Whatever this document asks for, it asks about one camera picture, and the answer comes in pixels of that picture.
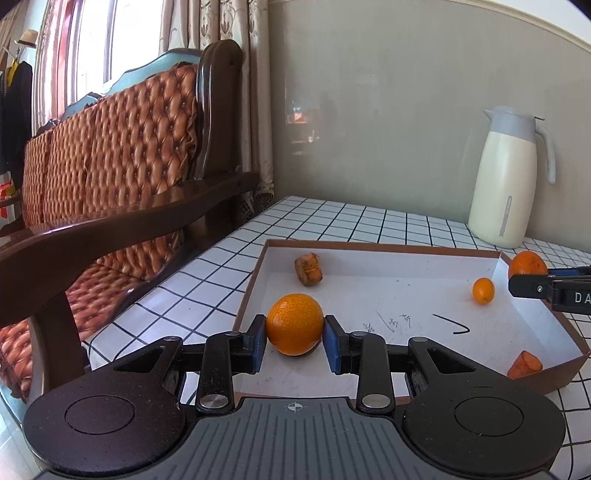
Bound brown cardboard box tray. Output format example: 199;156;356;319
231;239;591;395

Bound window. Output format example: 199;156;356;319
69;0;164;100

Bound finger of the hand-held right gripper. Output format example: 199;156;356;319
546;265;591;278
508;272;557;301

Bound dark hanging coat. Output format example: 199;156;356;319
0;60;34;185

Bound orange mandarin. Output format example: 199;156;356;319
472;277;496;305
508;250;549;279
265;294;325;356

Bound red and white object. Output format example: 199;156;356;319
0;173;17;217

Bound orange tufted wooden sofa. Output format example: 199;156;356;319
0;39;260;407

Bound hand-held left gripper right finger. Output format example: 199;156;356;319
323;315;476;414

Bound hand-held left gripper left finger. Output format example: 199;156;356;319
113;315;269;414

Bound beige patterned curtain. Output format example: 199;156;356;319
159;0;275;227

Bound cream thermos jug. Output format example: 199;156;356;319
468;106;557;249

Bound white black checked tablecloth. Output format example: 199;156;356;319
83;196;591;480

